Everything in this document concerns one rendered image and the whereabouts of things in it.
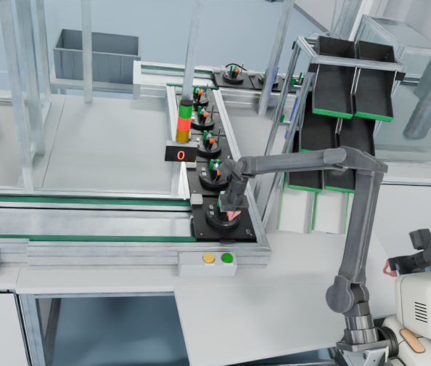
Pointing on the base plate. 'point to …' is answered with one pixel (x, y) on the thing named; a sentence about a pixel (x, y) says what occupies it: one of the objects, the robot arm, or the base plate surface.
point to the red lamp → (183, 123)
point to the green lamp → (185, 112)
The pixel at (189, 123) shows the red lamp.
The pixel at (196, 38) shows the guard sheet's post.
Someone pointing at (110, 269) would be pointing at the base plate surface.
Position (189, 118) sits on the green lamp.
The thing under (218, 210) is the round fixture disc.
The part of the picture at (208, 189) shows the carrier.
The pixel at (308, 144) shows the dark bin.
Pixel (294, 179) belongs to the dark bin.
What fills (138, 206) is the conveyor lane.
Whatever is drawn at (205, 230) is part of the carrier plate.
